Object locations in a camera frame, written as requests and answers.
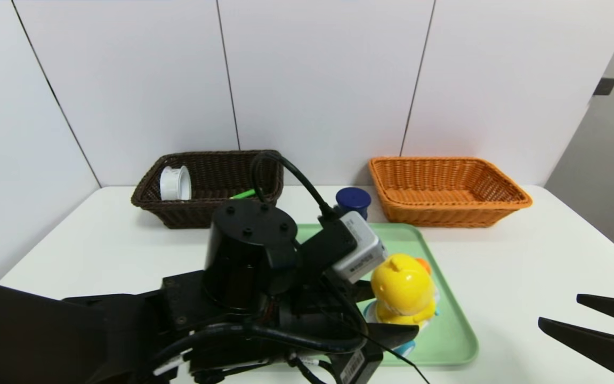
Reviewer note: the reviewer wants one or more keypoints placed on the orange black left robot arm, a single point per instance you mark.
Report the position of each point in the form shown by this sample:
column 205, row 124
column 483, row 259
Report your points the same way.
column 46, row 336

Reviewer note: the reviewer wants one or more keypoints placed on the orange wicker basket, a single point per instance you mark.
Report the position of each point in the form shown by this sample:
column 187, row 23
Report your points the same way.
column 445, row 210

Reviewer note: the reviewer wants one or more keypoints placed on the yellow duck scooter toy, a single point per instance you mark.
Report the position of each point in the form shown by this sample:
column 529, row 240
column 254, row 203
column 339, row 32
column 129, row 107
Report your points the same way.
column 403, row 288

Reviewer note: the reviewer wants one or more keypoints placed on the light green plastic tray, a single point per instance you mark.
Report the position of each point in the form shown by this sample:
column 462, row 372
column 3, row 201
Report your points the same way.
column 451, row 330

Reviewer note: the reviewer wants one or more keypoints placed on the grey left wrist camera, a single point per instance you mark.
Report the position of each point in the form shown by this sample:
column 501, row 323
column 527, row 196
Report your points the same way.
column 363, row 248

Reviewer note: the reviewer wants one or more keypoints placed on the blue white drink bottle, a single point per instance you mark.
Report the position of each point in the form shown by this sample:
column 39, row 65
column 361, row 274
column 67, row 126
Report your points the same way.
column 354, row 198

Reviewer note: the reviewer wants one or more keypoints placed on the black wall fixture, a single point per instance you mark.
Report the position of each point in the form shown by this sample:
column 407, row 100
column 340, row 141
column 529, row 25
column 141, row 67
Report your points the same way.
column 605, row 86

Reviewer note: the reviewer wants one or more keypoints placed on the dark brown wicker basket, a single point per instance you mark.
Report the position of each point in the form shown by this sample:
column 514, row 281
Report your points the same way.
column 205, row 176

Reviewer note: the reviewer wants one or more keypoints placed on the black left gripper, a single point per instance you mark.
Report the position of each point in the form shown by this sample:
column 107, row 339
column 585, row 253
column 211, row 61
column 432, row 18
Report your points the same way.
column 358, row 364

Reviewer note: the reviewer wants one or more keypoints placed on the green yellow pasta spoon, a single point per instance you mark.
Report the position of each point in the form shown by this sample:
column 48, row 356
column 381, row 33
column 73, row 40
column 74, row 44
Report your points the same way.
column 243, row 194

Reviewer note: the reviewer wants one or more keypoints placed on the white round plastic container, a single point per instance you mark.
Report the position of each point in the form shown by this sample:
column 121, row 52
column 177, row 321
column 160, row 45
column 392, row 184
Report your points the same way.
column 175, row 184

